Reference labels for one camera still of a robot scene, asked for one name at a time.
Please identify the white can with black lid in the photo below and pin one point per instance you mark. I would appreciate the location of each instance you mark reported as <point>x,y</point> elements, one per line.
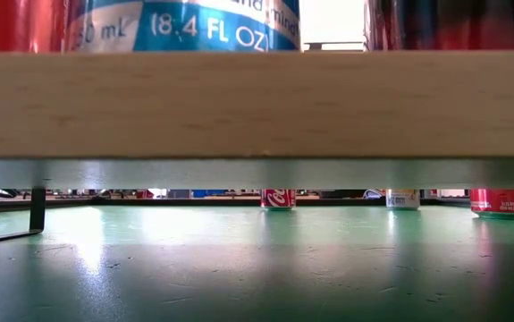
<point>402,200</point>

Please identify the silver can top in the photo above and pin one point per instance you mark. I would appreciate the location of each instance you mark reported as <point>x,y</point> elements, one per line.
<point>462,24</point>

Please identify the green table mat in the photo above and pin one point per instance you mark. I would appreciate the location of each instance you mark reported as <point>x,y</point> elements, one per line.
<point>256,268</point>

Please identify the blue slim energy drink can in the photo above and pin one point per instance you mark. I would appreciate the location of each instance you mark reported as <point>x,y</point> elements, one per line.
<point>185,27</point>

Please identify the red soda can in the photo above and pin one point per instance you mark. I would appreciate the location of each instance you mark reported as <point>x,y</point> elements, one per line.
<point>278,199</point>
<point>15,24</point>
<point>502,203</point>

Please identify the wooden board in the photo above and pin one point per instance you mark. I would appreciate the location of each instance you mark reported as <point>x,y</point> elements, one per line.
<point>256,107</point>

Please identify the blue background box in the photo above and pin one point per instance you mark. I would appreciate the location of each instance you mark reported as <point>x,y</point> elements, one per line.
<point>209,193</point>

